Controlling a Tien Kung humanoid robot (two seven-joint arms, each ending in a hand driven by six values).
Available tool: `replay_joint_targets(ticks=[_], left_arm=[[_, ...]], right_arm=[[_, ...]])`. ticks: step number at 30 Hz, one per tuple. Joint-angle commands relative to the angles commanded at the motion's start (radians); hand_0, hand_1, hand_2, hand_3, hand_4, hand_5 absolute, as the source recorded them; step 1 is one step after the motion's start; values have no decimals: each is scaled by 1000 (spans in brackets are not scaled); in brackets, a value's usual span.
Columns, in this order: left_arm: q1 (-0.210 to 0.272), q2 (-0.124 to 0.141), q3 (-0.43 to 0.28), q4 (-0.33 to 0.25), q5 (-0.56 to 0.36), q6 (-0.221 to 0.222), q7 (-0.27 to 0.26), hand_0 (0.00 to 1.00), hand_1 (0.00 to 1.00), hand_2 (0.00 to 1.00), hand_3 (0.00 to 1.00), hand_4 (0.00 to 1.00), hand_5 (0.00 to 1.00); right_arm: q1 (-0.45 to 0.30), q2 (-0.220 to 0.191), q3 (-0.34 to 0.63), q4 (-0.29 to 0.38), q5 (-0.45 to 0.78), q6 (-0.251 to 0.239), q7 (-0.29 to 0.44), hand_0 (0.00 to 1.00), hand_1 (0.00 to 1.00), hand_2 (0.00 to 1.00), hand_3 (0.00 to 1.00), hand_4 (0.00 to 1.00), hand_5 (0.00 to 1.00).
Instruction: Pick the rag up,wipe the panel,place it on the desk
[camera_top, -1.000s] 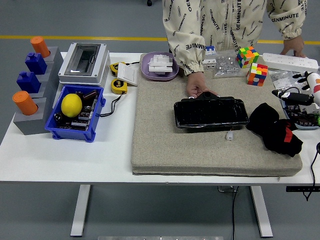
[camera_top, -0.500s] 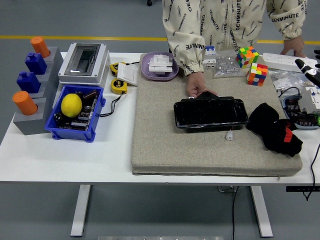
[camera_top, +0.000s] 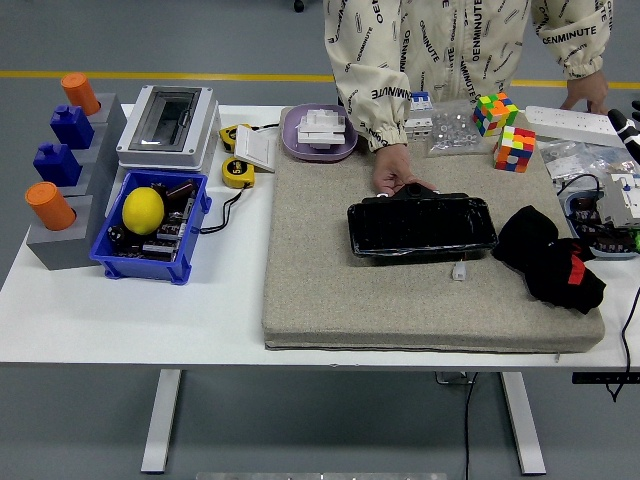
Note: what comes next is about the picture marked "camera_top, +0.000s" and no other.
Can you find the person's left forearm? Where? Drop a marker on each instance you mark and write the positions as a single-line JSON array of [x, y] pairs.
[[575, 47]]

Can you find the person's right forearm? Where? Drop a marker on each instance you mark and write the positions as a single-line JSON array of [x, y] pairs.
[[375, 110]]

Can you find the white electrical module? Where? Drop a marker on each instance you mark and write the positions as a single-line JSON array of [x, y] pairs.
[[617, 205]]

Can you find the blue plastic bin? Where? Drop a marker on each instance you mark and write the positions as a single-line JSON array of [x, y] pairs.
[[150, 267]]

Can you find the black glossy panel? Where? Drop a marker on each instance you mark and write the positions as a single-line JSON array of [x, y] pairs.
[[420, 225]]

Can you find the white table leg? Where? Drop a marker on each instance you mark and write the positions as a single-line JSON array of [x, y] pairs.
[[162, 420], [522, 425]]

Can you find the black table control box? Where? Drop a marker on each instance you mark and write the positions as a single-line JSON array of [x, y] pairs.
[[600, 378]]

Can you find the green small part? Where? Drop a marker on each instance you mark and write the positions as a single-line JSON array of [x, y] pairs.
[[636, 241]]

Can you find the grey stepped block holder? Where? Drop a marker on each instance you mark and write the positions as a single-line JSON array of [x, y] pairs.
[[65, 252]]

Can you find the person's left hand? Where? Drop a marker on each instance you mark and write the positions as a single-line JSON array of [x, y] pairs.
[[587, 92]]

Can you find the blue block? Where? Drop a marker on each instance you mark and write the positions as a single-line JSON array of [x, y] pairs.
[[72, 127], [56, 165]]

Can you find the purple dish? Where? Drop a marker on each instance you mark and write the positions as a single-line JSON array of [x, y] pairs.
[[292, 142]]

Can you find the black rag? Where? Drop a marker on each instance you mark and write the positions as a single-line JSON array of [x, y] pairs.
[[535, 240]]

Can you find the clear bags of small parts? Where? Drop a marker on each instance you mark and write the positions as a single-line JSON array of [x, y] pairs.
[[570, 160]]

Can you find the clear bag of nuts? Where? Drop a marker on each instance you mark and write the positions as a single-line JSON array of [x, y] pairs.
[[450, 132]]

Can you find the white switch parts stack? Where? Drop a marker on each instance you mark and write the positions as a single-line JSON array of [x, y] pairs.
[[322, 130]]

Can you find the white blue circuit breaker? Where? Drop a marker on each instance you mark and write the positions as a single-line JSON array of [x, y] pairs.
[[422, 107]]

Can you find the yellow lemon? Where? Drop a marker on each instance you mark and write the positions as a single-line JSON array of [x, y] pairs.
[[143, 210]]

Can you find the yellow tape measure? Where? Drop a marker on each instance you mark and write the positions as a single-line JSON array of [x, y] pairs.
[[227, 137], [236, 172]]

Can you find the person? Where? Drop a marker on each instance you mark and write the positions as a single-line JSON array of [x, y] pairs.
[[450, 40]]

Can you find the grey-brown mat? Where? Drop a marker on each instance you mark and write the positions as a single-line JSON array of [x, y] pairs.
[[350, 300]]

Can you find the small white connector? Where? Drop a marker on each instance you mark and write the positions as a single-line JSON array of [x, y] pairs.
[[459, 271]]

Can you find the white wall switch plate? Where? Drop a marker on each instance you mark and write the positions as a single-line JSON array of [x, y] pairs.
[[256, 149]]

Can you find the light blue tray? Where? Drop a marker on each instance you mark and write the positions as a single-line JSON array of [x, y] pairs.
[[615, 254]]

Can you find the person's right hand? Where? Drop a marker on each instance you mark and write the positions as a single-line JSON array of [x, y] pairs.
[[392, 170]]

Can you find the orange cylinder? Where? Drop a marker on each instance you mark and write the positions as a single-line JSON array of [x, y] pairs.
[[80, 92], [49, 206]]

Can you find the colourful puzzle cube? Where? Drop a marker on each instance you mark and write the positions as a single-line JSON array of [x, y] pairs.
[[515, 150], [495, 115]]

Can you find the grey electrical enclosure box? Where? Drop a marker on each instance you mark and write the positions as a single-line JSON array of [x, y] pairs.
[[165, 150]]

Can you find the metal bracket under table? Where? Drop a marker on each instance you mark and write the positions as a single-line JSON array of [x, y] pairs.
[[450, 378]]

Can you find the white power strip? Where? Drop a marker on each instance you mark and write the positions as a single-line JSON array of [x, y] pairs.
[[575, 125]]

